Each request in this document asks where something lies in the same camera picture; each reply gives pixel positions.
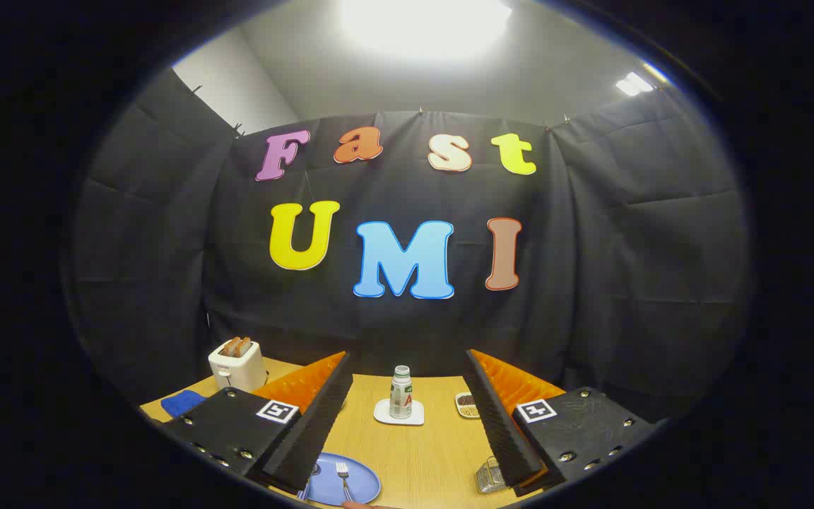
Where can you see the blue folded cloth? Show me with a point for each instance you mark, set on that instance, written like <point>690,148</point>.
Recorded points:
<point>181,403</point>

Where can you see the white divided seed dish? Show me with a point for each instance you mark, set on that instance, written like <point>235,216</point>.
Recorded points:
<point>467,405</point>

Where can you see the white coaster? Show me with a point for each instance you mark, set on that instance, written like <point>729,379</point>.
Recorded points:
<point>382,415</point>

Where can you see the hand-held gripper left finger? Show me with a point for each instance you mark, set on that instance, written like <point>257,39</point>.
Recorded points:
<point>315,431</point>

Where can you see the white toaster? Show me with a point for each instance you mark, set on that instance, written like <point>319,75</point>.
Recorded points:
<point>241,371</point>

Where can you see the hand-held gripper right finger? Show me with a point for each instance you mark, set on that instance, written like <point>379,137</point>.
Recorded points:
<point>499,424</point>

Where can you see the large ceiling light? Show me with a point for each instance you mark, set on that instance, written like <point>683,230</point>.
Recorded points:
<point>425,25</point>

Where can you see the small ceiling light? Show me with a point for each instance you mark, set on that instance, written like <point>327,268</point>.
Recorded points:
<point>633,83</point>

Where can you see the black backdrop cloth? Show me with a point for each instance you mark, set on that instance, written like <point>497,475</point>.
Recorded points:
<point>591,247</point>

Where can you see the blue plate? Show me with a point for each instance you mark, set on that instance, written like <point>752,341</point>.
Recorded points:
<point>363,482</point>

